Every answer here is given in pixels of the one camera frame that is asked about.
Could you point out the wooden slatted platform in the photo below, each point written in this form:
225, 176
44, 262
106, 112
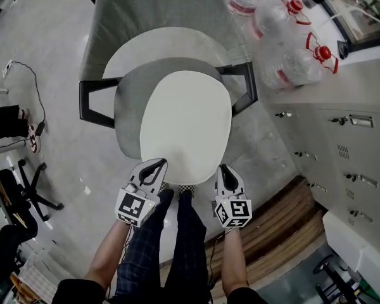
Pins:
272, 233

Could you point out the grey armchair with black frame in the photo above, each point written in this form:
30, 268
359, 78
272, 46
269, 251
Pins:
152, 8

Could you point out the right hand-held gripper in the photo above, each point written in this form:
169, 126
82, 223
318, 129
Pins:
234, 211

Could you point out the person's right chequered shoe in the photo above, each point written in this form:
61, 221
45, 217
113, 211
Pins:
187, 189

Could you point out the person's black shirt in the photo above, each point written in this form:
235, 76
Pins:
76, 291

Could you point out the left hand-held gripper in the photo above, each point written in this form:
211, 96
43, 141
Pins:
133, 206

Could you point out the black office chair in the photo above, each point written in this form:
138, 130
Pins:
28, 188

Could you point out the person's left forearm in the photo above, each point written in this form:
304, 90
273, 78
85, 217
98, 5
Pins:
109, 252

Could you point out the grey metal locker cabinet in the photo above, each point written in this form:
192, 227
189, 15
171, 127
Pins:
335, 157

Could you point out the black framed window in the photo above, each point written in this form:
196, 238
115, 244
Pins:
367, 21

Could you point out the person's left chequered shoe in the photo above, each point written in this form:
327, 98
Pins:
168, 187

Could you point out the white foam boxes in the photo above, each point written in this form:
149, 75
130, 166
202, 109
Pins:
358, 252

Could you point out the person's right forearm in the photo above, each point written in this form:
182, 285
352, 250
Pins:
234, 258

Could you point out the white round cushion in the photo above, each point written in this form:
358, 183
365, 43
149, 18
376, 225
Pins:
185, 122

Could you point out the small black bag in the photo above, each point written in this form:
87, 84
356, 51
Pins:
342, 49

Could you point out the person's plaid trousers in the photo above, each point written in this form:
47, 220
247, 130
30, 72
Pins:
187, 233

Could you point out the wooden clothes hangers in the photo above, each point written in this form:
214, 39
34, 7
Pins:
9, 198

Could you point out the person's chequered shoe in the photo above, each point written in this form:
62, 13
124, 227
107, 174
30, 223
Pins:
187, 189
168, 187

